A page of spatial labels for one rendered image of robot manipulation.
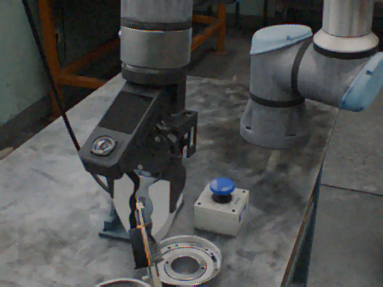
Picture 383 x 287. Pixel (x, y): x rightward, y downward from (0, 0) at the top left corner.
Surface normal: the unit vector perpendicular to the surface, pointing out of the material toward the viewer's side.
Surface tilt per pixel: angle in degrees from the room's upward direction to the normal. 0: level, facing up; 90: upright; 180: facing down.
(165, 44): 85
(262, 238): 0
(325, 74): 95
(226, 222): 90
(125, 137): 23
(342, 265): 0
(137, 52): 82
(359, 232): 0
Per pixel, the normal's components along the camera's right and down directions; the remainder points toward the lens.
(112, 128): -0.12, -0.63
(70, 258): -0.01, -0.88
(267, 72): -0.64, 0.38
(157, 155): -0.37, 0.33
